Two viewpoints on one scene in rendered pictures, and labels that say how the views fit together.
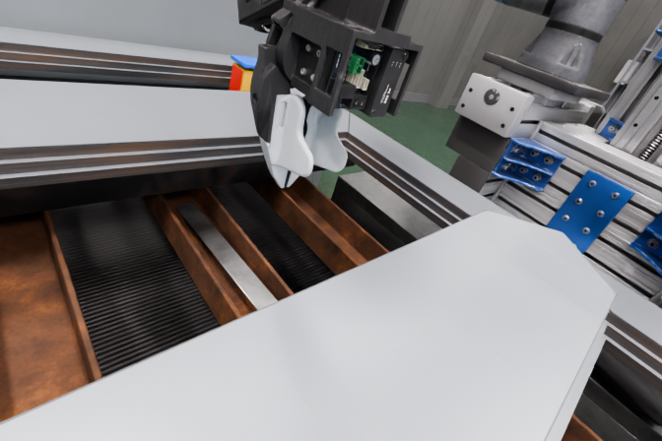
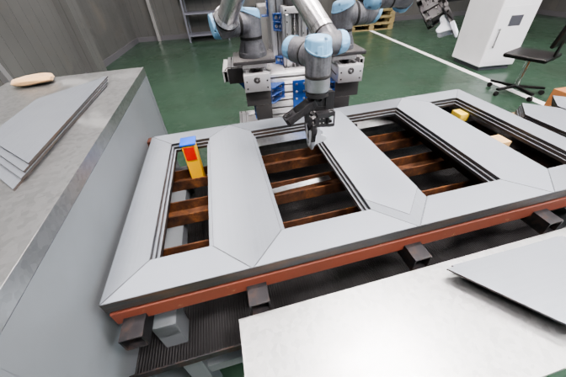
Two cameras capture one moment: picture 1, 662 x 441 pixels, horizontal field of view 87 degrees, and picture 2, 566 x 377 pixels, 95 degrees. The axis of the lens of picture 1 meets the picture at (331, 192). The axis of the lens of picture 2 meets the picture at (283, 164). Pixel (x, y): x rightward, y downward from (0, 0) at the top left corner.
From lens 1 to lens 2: 0.79 m
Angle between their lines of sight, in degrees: 43
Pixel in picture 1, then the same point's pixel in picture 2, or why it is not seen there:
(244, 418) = (361, 169)
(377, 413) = (363, 156)
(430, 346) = (351, 146)
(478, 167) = (266, 105)
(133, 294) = not seen: hidden behind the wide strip
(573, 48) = (259, 45)
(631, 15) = not seen: outside the picture
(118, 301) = not seen: hidden behind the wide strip
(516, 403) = (364, 140)
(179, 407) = (359, 176)
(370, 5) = (330, 105)
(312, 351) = (350, 161)
